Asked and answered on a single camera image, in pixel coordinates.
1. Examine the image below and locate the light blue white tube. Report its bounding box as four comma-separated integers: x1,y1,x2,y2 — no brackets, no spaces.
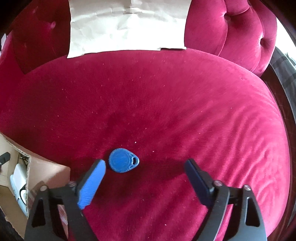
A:
10,175,27,210

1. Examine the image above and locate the crumpled beige paper sheet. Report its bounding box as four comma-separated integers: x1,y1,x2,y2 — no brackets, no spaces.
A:
67,0,192,59

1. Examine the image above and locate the blue key fob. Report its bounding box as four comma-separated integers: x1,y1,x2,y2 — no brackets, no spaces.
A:
108,148,140,174

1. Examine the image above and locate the large white charger plug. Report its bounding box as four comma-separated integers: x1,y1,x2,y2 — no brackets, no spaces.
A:
13,163,27,186

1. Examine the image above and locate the cardboard box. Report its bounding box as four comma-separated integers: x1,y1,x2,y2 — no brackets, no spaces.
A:
0,132,71,223

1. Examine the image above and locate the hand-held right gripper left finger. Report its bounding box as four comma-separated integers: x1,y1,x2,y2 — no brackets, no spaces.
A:
24,159,107,241

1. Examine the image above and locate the red velvet tufted sofa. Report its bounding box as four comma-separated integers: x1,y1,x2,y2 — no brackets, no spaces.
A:
0,0,290,241

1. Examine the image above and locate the dark wooden bed frame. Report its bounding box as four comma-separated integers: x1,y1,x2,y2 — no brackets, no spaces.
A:
266,46,296,241

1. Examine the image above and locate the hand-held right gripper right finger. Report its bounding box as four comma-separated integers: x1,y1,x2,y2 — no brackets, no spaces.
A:
184,159,267,241

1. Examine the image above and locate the grey plaid blanket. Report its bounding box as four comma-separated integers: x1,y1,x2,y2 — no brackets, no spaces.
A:
269,47,296,88

